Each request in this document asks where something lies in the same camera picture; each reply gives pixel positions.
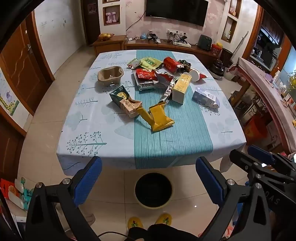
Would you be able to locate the teal teapot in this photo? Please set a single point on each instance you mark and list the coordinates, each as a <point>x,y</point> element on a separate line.
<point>143,36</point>

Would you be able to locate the white wall niche shelf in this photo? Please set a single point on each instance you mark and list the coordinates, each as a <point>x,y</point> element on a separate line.
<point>111,14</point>

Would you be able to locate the white and blue carton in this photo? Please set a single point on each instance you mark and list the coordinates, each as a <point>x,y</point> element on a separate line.
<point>204,97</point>

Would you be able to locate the beige packet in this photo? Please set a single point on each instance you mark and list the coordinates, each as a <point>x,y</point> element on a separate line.
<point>129,107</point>

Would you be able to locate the black cooking pot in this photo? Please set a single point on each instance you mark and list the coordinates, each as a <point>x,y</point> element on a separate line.
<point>217,69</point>

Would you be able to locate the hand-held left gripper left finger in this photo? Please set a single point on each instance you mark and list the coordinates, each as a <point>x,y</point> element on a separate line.
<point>89,180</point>

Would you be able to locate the white wall power strip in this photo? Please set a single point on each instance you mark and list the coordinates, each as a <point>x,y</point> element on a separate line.
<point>175,32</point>

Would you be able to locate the cream round waste bin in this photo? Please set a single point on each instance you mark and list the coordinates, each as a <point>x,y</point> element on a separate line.
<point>153,190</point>

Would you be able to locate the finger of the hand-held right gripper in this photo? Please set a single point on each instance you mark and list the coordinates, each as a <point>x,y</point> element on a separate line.
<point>240,158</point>
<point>259,153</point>

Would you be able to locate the white set-top box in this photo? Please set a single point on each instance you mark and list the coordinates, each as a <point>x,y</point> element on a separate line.
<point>182,44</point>

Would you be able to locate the red packet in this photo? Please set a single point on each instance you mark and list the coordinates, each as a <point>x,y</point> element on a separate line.
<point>171,63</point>

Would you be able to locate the white red torn wrapper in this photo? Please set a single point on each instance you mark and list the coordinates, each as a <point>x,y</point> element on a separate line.
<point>163,80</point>

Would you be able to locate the yellow-green packet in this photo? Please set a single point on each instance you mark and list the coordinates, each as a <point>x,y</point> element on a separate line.
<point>150,62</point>

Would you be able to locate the table with patterned tablecloth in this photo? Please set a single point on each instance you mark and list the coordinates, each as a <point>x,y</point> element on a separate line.
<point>97,129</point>

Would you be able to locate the dark wrapper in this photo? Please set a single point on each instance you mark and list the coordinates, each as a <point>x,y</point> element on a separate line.
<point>186,63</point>

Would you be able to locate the microwave oven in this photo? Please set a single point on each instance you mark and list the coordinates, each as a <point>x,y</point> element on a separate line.
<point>268,59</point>

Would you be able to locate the grey foil packet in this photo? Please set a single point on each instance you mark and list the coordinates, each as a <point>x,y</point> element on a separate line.
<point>144,86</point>

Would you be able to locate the wooden television cabinet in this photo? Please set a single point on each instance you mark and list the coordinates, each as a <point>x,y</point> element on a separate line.
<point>108,46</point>

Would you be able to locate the long silver striped wrapper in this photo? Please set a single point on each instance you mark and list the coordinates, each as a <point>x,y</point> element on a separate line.
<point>168,90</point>

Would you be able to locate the red printed box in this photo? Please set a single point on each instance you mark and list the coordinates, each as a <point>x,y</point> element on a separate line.
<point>5,187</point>

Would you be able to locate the orange bucket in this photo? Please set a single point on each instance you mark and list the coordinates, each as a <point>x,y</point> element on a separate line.
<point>255,128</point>

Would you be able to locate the person's black trousers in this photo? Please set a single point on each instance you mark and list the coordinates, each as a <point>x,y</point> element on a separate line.
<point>161,233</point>

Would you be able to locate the dark green air fryer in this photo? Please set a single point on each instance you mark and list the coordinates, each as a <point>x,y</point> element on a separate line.
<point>205,42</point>

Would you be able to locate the green drink carton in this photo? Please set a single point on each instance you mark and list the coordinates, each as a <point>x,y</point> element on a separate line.
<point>118,96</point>

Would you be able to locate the red gift box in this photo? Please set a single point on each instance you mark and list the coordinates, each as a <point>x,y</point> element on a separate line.
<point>217,49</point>

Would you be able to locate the yellow cardboard box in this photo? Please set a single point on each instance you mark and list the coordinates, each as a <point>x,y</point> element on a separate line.
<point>181,87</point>

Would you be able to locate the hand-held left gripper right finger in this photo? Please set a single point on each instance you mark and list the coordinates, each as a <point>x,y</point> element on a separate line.
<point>208,180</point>

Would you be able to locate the pink dumbbells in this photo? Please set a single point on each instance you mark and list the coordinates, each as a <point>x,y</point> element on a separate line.
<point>111,17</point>

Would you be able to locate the wall poster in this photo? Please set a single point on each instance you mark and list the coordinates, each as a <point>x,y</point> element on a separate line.
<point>9,99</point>

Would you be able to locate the black flat television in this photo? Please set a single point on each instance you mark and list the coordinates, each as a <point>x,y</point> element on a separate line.
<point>175,9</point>

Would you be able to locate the red snack bag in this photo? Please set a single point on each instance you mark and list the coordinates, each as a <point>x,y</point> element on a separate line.
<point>145,75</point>

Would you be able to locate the brown pulp cup carrier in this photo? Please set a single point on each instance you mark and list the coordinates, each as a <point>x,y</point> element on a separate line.
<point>109,77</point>

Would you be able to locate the yellow snack packet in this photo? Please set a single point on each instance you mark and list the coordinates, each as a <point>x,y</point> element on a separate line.
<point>159,118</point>

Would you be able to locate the small white carton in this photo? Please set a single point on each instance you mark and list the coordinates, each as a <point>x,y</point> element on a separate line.
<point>134,63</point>

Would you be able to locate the white red paper cup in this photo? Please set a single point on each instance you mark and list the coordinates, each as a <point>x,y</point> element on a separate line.
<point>195,75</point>

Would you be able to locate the fruit bowl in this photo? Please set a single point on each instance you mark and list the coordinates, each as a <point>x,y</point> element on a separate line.
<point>106,36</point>

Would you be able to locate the brown wooden door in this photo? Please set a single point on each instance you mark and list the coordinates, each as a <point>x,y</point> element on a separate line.
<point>20,64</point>

